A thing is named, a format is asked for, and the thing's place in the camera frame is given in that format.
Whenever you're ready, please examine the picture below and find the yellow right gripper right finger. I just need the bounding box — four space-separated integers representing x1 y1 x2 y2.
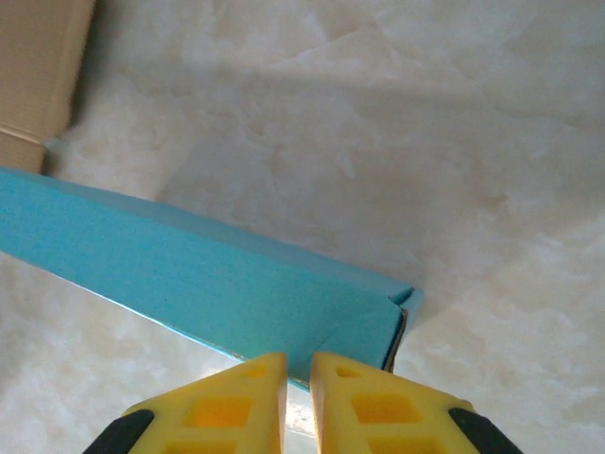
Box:
309 352 524 454

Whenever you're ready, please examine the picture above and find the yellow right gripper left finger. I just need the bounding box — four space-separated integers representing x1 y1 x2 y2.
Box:
82 352 288 454

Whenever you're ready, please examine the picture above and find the blue and white paper box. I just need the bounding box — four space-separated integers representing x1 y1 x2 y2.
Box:
0 165 425 393

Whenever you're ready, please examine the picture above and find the brown cardboard box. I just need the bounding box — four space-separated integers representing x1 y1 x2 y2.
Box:
0 0 95 176

